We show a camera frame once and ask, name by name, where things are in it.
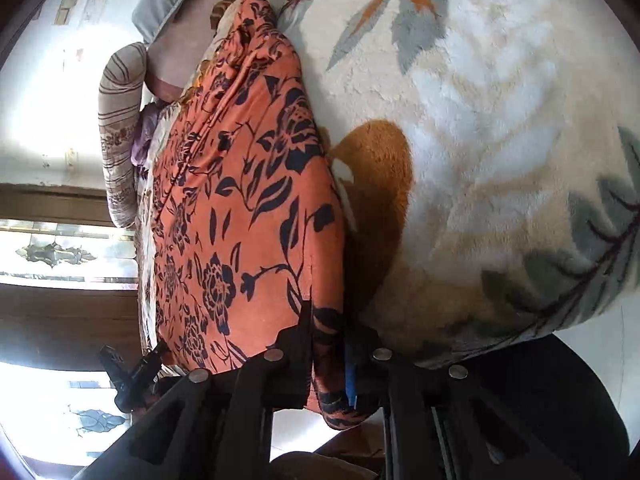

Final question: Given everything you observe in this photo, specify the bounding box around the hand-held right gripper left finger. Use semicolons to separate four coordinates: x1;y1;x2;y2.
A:
75;300;314;480

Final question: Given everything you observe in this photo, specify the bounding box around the brown wooden window frame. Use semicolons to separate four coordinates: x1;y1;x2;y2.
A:
0;184;147;363

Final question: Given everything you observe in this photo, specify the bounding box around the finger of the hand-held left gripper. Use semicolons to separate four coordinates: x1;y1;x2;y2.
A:
99;344;168;412

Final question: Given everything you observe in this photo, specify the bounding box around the grey pillow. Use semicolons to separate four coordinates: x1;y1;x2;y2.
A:
131;0;222;43

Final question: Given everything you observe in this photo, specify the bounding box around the orange black floral cloth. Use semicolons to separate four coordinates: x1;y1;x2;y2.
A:
150;0;377;431

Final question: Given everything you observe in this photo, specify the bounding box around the cream leaf print fleece blanket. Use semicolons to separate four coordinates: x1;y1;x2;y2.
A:
135;0;640;371

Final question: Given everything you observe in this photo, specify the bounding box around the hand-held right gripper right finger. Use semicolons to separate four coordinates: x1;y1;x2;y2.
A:
344;329;582;480

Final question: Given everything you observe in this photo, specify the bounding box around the mauve pillow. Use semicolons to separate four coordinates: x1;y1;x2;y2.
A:
145;0;261;103

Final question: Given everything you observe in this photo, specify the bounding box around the purple cloth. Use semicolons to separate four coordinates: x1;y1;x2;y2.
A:
130;102;164;168

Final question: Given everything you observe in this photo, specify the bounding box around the striped beige bolster pillow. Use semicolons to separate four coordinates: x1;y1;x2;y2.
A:
97;42;151;231

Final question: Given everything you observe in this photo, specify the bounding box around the patterned glass window pane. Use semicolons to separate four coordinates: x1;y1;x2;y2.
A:
0;219;139;292
0;360;132;472

